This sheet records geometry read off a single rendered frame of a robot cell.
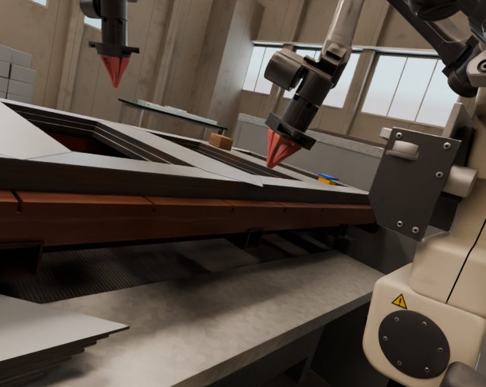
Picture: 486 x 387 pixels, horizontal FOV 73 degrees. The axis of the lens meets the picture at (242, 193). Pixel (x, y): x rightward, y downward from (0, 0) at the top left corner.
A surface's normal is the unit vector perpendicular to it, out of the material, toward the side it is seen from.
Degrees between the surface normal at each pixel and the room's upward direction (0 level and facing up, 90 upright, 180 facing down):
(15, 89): 90
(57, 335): 0
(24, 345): 0
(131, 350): 0
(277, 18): 90
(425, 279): 90
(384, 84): 90
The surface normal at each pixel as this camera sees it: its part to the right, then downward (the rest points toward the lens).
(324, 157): -0.67, -0.04
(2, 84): 0.72, 0.33
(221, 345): 0.27, -0.94
